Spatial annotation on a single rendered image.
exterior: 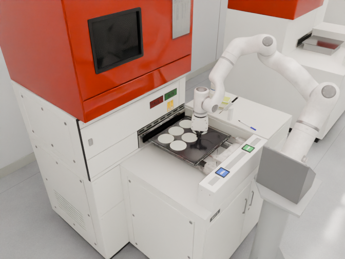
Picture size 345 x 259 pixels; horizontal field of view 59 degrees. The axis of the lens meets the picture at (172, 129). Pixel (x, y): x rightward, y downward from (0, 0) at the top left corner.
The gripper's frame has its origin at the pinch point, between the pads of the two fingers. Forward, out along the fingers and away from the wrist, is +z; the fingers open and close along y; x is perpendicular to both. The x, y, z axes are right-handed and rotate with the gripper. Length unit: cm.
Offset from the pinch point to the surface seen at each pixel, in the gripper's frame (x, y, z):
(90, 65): -36, -47, -57
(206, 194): -48.1, 8.1, 0.1
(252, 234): 5, 46, 92
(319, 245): 3, 95, 92
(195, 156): -17.8, 0.0, 2.1
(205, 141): -2.1, 4.4, 2.1
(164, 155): -10.9, -19.6, 10.0
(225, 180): -41.4, 16.6, -4.0
